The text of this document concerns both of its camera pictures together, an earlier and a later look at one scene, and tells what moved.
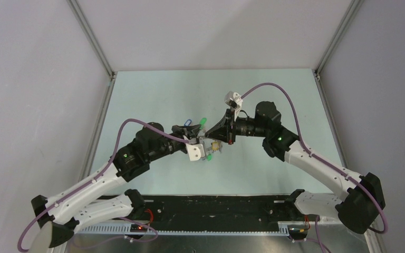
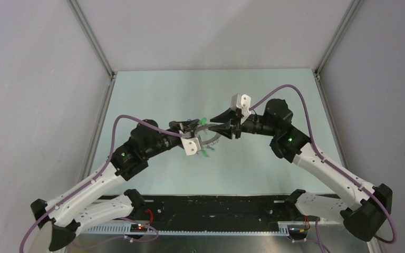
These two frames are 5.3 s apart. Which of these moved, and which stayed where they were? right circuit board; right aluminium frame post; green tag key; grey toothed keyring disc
Moved: grey toothed keyring disc
Stayed: green tag key; right circuit board; right aluminium frame post
